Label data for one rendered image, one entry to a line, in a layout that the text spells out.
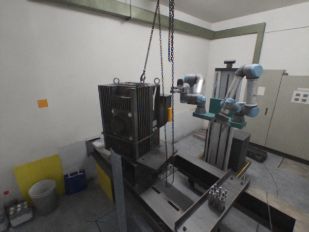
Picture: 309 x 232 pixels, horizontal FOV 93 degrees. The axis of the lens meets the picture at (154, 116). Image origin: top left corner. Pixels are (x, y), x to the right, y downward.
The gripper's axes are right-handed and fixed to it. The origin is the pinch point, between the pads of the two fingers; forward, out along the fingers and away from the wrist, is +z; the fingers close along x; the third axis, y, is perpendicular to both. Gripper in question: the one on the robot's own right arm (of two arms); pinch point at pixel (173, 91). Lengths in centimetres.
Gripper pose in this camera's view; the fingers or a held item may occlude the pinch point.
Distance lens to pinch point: 128.1
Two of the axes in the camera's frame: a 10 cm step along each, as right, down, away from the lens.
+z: -5.2, 2.9, -8.0
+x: -8.5, -1.3, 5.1
